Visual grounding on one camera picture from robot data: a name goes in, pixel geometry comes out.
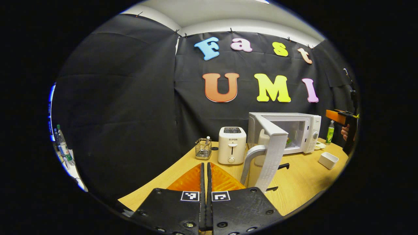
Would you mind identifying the metal wire basket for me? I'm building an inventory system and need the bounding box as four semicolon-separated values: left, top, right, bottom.
195;138;212;160

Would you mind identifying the white toaster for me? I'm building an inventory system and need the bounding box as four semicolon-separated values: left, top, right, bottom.
217;127;247;165

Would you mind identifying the white rectangular food container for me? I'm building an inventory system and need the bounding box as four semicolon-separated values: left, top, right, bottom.
318;152;339;170

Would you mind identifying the green label drink bottle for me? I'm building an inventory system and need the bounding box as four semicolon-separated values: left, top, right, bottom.
326;120;335;145

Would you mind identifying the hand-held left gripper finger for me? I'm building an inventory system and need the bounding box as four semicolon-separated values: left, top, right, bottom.
207;162;283;235
130;162;207;235

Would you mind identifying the white microwave oven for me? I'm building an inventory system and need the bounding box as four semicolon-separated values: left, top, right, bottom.
240;112;322;194

